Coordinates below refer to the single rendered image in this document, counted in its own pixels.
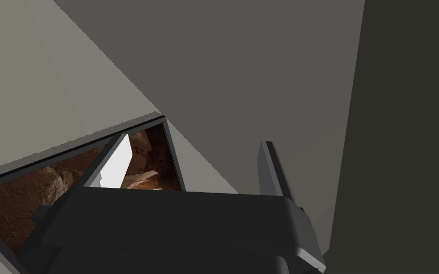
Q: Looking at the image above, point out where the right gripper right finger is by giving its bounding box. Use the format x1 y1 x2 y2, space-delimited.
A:
257 140 296 202

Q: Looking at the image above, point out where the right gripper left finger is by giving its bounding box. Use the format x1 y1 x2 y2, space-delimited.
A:
75 133 134 189

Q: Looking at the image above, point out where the brown framed wall picture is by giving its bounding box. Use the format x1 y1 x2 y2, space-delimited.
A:
0 116 187 274

